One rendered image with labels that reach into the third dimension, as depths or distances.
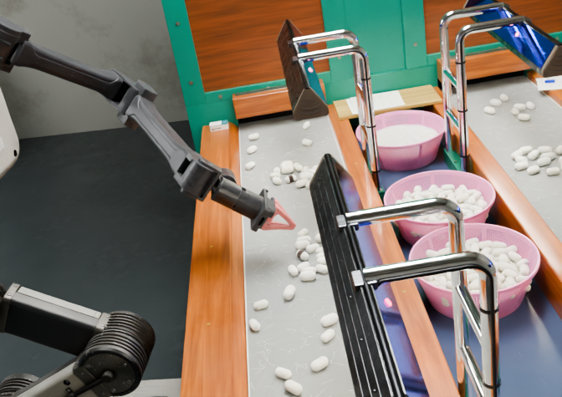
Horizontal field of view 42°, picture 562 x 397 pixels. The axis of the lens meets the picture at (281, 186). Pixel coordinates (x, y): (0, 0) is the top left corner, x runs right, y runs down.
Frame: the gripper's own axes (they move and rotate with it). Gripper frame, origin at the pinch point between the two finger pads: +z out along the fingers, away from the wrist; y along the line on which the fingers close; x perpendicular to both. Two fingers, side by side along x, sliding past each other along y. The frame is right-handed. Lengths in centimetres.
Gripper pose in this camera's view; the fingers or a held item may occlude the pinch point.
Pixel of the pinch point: (291, 226)
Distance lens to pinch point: 167.2
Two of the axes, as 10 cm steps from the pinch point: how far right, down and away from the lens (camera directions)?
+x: -5.2, 7.8, 3.5
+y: -0.6, -4.4, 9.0
